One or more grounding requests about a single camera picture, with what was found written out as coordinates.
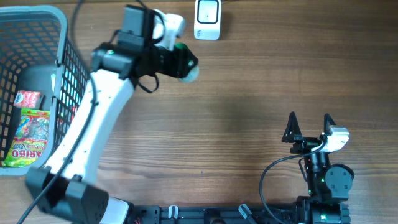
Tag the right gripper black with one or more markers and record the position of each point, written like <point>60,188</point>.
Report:
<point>305,143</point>

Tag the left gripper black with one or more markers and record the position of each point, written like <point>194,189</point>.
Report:
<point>181,63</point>

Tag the green lid jar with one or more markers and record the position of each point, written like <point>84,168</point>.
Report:
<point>187,68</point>

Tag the small red candy box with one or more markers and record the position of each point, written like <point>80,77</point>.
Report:
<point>28,99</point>

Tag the green Haribo gummy bag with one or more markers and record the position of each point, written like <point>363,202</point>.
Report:
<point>30,139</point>

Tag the light blue tissue pack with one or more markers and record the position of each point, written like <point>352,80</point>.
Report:
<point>53,82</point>

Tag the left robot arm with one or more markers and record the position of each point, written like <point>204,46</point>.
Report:
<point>145,45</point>

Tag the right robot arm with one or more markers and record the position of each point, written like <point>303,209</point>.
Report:
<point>328,184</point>

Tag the white barcode scanner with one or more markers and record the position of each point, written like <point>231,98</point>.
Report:
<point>207,21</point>

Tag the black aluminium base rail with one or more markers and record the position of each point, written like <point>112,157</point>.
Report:
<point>211,214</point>

